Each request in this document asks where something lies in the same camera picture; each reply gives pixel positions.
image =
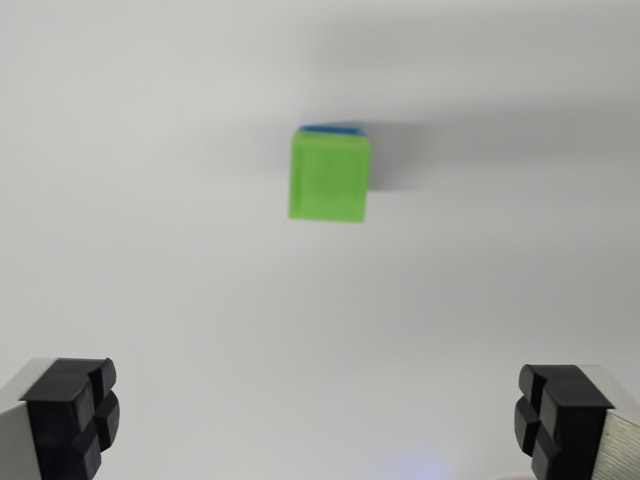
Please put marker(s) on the blue cube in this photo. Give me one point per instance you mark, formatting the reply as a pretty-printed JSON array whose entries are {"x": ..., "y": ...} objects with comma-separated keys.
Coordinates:
[{"x": 330, "y": 128}]

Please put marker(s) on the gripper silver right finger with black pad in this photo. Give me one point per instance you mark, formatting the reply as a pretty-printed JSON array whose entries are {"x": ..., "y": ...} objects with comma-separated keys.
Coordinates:
[{"x": 575, "y": 425}]

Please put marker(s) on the green cube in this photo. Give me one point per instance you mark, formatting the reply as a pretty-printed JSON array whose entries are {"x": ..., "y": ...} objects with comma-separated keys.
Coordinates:
[{"x": 330, "y": 177}]

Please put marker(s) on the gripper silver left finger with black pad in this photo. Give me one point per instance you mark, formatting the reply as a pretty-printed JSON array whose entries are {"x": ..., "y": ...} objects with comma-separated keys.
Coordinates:
[{"x": 55, "y": 420}]

